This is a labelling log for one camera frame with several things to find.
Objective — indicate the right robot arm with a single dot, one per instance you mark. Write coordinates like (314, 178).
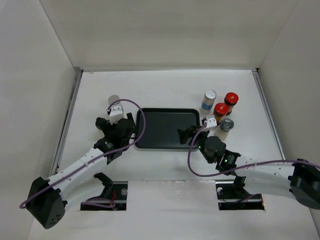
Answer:
(295, 179)

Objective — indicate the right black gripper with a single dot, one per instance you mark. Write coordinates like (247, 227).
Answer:
(190, 131)

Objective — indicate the red cap jar front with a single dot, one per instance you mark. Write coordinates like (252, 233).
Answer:
(220, 111)

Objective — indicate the silver cap blue label shaker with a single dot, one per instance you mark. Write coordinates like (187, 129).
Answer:
(208, 101)

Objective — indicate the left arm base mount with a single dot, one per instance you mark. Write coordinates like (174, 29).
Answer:
(113, 196)

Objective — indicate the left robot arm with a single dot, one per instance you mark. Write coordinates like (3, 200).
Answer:
(49, 202)

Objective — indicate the black plastic tray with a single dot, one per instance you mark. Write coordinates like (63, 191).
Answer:
(161, 127)

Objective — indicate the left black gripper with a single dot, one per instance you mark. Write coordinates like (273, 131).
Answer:
(107, 127)

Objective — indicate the clear cap white spice bottle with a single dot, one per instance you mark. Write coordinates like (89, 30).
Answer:
(226, 125)

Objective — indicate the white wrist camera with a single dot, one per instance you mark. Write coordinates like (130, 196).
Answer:
(210, 122)
(115, 113)

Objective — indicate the red cap jar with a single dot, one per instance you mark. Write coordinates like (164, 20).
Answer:
(231, 99)
(220, 111)

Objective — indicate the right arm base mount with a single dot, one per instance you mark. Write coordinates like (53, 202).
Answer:
(232, 197)

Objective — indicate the red cap jar rear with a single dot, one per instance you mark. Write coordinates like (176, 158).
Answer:
(231, 99)

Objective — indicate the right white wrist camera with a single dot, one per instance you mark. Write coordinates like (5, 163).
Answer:
(210, 122)

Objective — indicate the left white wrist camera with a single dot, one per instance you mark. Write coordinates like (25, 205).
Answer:
(115, 113)

